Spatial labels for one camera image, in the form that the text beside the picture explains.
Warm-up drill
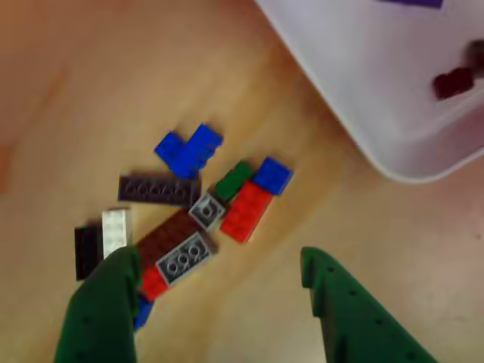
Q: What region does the white lego brick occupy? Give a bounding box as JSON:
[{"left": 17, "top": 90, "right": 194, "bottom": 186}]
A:
[{"left": 101, "top": 206, "right": 134, "bottom": 262}]

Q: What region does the long dark grey lego plate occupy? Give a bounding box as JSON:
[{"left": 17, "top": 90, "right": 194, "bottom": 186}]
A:
[{"left": 117, "top": 173, "right": 200, "bottom": 207}]

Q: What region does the small red lego brick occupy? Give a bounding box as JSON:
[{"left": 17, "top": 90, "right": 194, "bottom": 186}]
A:
[{"left": 138, "top": 264, "right": 170, "bottom": 302}]

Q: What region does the long red lego brick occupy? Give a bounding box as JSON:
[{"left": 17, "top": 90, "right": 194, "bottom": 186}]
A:
[{"left": 219, "top": 179, "right": 274, "bottom": 244}]

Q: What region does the brown lego plate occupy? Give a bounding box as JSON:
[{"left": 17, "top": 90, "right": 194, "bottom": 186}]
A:
[{"left": 134, "top": 207, "right": 201, "bottom": 269}]

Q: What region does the small black lego brick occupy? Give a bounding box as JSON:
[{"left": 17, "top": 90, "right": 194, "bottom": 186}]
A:
[{"left": 433, "top": 67, "right": 476, "bottom": 100}]

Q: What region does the white plastic bin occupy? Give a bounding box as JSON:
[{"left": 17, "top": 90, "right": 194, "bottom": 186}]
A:
[{"left": 253, "top": 0, "right": 484, "bottom": 185}]

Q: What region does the small grey square lego brick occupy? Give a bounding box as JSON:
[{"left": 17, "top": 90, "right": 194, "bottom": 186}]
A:
[{"left": 188, "top": 192, "right": 228, "bottom": 231}]

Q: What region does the dark green lego plate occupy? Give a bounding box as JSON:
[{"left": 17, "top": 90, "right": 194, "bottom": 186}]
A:
[{"left": 73, "top": 222, "right": 107, "bottom": 281}]

